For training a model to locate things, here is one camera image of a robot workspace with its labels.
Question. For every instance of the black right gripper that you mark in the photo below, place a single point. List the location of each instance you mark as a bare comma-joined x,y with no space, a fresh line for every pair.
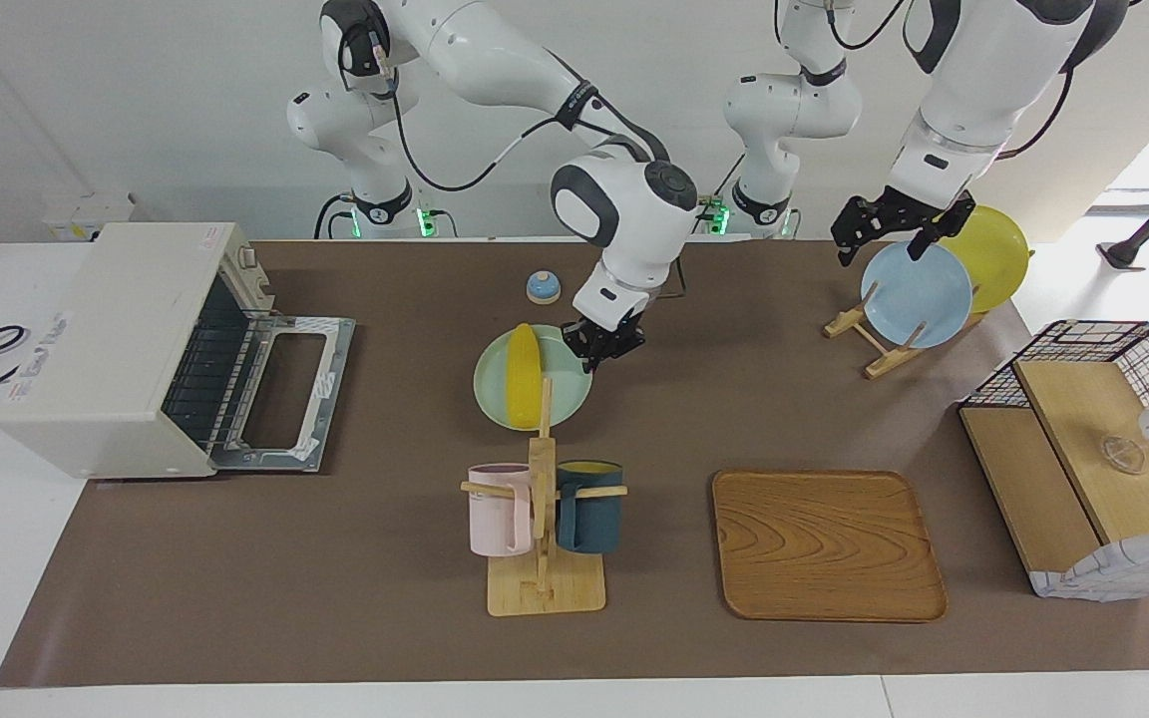
609,334

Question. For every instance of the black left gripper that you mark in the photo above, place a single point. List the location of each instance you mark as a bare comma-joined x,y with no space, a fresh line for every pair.
899,214

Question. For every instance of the light green plate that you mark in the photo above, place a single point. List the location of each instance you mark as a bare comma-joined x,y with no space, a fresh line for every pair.
565,399

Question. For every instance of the yellow corn cob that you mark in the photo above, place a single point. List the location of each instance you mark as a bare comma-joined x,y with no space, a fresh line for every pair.
523,379

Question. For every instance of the glass oven door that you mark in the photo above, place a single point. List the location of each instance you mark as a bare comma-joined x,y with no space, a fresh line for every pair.
335,339

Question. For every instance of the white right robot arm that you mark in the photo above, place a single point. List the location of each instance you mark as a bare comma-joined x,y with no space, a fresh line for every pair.
634,209

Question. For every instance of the white toaster oven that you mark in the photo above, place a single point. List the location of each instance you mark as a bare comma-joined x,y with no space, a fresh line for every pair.
86,329

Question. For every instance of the light blue plate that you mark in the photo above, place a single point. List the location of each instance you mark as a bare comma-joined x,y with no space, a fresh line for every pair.
919,304

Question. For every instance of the small blue lid with knob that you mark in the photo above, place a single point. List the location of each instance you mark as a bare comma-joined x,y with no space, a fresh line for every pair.
543,289

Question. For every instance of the yellow plate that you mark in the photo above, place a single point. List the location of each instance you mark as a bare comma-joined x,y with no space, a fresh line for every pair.
998,259

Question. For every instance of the wooden plate rack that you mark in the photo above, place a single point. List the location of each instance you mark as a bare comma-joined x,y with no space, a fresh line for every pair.
894,361

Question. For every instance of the dark blue mug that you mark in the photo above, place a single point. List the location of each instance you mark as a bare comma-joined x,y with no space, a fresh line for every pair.
589,519

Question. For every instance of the pink mug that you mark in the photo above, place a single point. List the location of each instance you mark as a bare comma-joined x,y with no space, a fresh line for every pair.
495,514

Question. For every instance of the wooden mug rack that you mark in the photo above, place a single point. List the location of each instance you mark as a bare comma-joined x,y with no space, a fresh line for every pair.
545,593

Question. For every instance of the brown wooden tray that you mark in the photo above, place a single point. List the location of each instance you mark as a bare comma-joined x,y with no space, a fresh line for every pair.
824,548

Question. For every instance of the brown table mat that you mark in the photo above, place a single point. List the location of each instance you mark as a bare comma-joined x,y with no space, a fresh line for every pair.
385,598

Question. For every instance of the small clear glass item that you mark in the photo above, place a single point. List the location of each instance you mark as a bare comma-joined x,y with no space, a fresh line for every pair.
1123,456

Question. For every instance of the white checked cloth liner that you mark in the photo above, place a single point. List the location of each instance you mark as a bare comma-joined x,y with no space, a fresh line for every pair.
1113,573

